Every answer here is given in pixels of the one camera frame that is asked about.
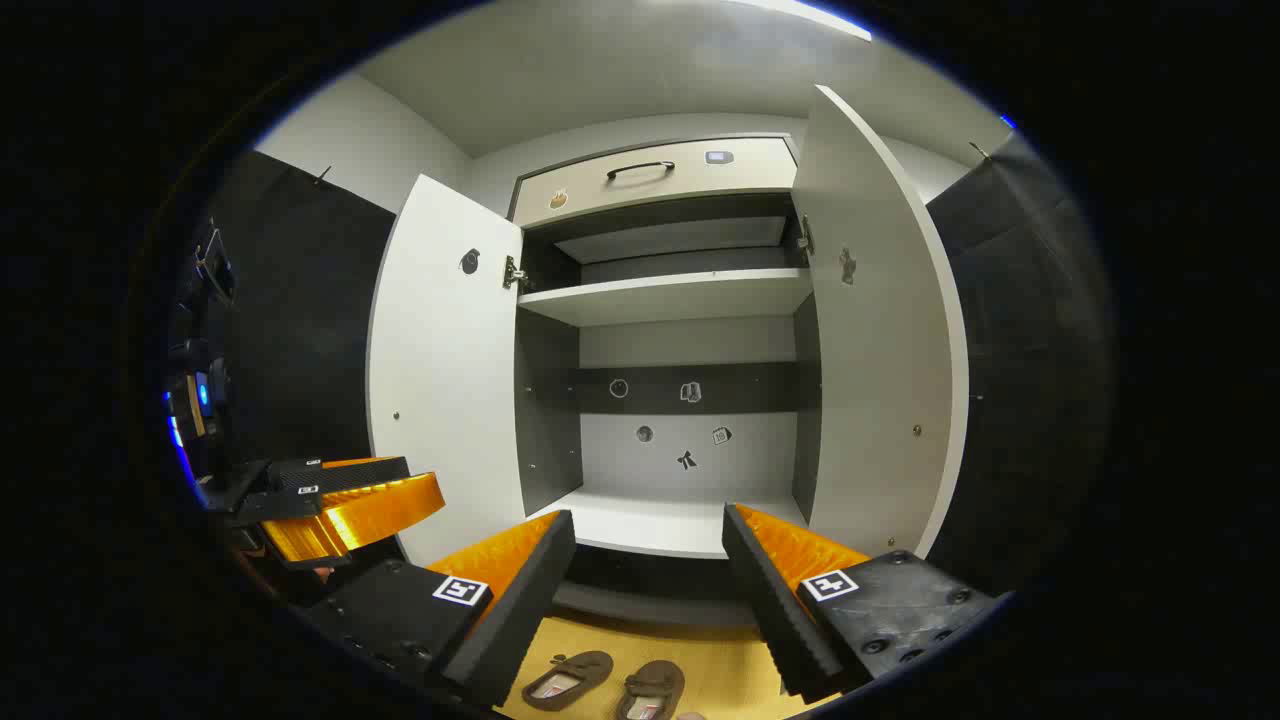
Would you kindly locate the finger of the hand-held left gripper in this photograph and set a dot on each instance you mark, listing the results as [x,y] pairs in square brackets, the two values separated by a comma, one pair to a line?
[370,515]
[340,470]

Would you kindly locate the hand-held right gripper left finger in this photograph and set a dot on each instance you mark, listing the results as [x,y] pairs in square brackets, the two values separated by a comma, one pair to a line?
[520,600]

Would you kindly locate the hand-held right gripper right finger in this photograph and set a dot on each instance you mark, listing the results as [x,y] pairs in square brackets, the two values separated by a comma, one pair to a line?
[770,600]

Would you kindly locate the brown fuzzy shoe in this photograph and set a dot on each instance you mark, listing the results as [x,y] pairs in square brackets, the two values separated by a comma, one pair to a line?
[565,680]
[652,692]

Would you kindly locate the white cabinet door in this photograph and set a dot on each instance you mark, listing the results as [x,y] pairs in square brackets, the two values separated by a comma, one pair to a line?
[440,380]
[880,380]

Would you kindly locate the white shoe cabinet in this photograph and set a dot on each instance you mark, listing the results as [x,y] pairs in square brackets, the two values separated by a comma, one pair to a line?
[680,345]

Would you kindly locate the metal door hinge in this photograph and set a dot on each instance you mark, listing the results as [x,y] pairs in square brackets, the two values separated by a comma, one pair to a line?
[513,273]
[805,235]

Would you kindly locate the white thin cabinet shelf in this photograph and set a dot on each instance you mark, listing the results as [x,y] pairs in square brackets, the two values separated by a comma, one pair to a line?
[665,295]

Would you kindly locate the white cabinet drawer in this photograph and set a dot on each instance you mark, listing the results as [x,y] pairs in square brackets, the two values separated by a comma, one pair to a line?
[640,195]

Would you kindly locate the black backdrop cloth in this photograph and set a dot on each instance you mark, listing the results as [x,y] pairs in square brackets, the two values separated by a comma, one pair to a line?
[1030,380]
[300,320]

